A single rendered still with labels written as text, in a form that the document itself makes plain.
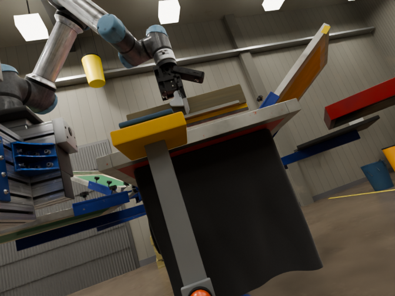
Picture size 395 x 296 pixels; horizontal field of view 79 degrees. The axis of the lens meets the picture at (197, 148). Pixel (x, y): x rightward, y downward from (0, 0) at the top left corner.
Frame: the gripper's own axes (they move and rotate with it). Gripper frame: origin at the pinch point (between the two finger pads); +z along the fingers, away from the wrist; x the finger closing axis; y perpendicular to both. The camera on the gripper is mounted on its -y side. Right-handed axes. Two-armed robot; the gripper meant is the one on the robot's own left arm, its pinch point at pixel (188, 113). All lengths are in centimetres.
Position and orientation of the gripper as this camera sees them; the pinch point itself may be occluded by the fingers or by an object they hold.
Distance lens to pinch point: 83.6
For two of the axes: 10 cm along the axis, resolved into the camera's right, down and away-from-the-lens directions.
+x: 0.3, -2.4, -9.7
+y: -9.5, 2.9, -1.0
